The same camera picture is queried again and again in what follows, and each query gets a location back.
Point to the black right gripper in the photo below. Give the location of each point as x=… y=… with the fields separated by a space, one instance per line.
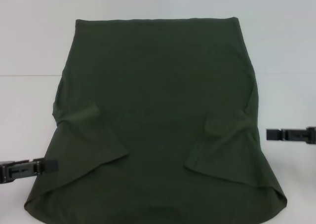
x=312 y=134

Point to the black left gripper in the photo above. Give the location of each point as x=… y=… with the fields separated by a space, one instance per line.
x=6 y=171

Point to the dark green t-shirt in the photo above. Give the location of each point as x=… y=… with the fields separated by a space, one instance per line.
x=153 y=98

